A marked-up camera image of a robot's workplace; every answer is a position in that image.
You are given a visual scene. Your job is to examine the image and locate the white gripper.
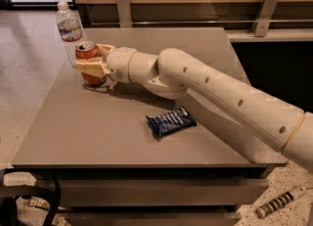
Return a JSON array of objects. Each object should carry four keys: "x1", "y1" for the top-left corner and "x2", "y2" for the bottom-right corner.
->
[{"x1": 75, "y1": 44, "x2": 137, "y2": 83}]

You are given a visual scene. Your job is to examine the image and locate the orange coke can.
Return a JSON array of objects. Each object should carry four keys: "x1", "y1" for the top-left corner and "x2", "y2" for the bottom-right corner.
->
[{"x1": 75, "y1": 41, "x2": 106, "y2": 86}]

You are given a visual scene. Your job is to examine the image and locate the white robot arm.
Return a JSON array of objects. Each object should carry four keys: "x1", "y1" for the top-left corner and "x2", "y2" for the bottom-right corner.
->
[{"x1": 75, "y1": 41, "x2": 313, "y2": 171}]

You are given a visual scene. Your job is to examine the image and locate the clear plastic water bottle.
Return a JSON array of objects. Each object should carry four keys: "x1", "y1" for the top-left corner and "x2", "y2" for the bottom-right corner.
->
[{"x1": 56, "y1": 2, "x2": 83, "y2": 67}]

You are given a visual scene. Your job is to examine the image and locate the blue snack bag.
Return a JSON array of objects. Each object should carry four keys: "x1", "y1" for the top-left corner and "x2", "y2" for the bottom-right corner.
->
[{"x1": 146, "y1": 107, "x2": 197, "y2": 138}]

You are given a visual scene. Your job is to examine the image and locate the grey drawer cabinet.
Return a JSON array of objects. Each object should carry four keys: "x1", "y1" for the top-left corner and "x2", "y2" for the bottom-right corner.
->
[{"x1": 11, "y1": 27, "x2": 290, "y2": 226}]

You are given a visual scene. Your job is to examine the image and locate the black chair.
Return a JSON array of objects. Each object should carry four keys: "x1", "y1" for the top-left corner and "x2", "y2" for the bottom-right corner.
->
[{"x1": 0, "y1": 168, "x2": 63, "y2": 226}]

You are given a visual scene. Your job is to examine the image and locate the white striped cylinder on floor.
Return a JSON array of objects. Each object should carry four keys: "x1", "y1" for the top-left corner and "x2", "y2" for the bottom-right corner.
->
[{"x1": 255, "y1": 186, "x2": 307, "y2": 219}]

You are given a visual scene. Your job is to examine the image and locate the left metal bracket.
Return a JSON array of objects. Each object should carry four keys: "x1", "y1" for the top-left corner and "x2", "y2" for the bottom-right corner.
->
[{"x1": 116, "y1": 0, "x2": 133, "y2": 28}]

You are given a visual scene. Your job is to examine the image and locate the metal bracket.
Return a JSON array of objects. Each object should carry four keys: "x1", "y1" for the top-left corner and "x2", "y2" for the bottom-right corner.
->
[
  {"x1": 251, "y1": 0, "x2": 279, "y2": 37},
  {"x1": 116, "y1": 0, "x2": 133, "y2": 28}
]

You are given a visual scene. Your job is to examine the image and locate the right metal bracket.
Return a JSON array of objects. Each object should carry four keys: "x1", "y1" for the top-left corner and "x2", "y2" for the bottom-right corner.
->
[{"x1": 251, "y1": 0, "x2": 279, "y2": 37}]

